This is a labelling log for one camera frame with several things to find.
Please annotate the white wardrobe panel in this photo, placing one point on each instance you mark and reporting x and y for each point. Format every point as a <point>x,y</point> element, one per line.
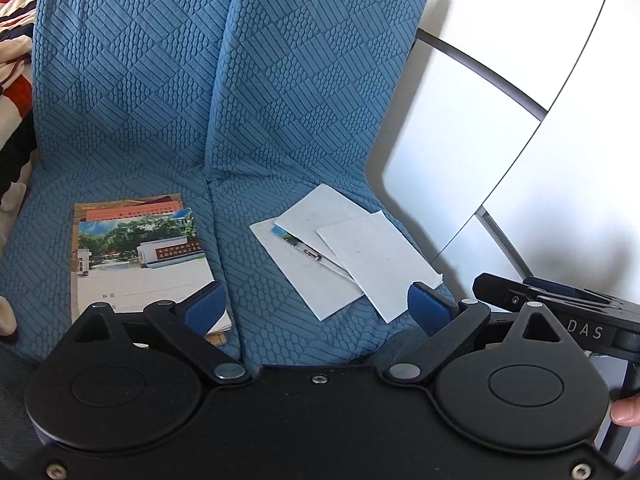
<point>575,185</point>

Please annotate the grey metal bar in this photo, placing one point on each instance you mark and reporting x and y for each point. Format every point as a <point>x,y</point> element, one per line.
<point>500,242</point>
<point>480,62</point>

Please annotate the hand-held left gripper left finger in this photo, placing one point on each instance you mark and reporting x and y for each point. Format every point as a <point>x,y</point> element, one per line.
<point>205,307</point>

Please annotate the person's right hand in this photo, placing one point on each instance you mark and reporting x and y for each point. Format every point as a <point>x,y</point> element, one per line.
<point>627,410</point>

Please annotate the red black striped blanket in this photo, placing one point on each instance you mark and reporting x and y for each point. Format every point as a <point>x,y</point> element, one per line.
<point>12,85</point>

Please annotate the book with painting cover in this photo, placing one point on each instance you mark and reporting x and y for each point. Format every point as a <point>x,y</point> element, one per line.
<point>87,208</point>

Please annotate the notebook with photo cover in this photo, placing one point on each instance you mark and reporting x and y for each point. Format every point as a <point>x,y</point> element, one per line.
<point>150,280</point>

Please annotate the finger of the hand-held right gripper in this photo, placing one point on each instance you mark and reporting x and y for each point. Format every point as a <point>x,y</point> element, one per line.
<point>560,287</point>
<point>500,292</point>

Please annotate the white and orange book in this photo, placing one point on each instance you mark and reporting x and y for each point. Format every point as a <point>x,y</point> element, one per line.
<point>130,210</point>

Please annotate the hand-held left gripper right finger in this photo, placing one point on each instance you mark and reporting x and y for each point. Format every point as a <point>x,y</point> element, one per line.
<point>430,310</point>

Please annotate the blue textured floor chair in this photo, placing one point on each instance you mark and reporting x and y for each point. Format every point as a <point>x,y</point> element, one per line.
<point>310,85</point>
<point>125,85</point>

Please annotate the paper with photo print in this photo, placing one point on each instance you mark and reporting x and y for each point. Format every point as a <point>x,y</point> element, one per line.
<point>282,235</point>

